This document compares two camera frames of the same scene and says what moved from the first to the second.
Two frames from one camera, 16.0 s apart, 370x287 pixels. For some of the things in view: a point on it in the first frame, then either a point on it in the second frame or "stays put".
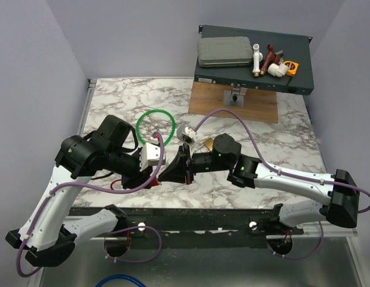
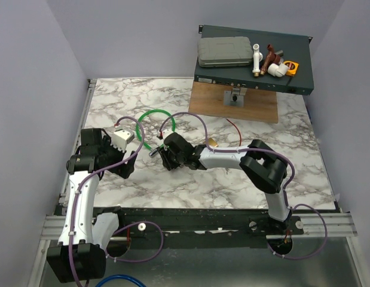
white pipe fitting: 257,57 stays put
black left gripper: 137,179 → 125,171
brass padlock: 209,143 stays put
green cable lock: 154,110 stays put
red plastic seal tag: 154,183 → 240,137
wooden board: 259,105 stays put
